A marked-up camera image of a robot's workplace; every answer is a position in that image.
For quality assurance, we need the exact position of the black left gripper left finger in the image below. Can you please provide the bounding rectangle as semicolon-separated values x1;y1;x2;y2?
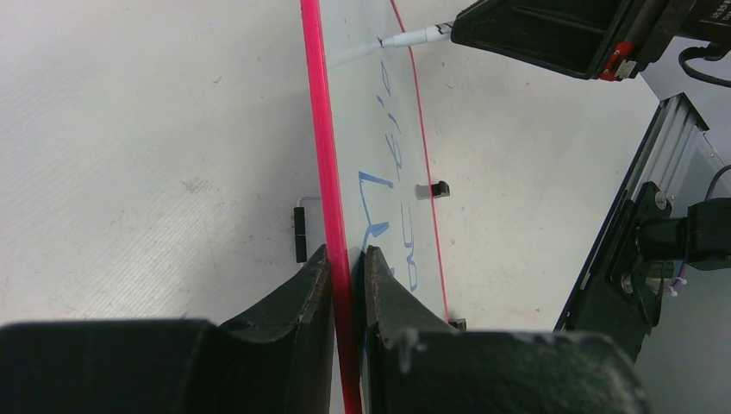
1;247;334;413

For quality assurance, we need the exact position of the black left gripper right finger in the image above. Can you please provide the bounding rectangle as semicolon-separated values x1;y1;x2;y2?
363;246;648;413

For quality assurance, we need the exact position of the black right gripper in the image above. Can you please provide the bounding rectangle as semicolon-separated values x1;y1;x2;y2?
451;0;730;80

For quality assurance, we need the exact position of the white whiteboard marker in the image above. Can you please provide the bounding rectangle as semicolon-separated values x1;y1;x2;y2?
378;21;454;48

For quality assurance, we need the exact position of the red-framed whiteboard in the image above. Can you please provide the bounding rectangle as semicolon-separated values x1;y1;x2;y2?
301;1;448;413

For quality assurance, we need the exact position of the black whiteboard clip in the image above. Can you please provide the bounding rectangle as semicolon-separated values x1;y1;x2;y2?
415;180;451;200
449;318;467;332

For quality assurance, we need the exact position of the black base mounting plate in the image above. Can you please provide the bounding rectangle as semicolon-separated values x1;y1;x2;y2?
555;181;679;361

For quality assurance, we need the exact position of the aluminium frame rail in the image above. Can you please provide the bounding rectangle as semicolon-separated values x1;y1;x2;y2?
614;92;731;242

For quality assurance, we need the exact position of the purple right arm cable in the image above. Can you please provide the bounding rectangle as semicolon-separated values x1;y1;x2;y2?
703;164;731;202

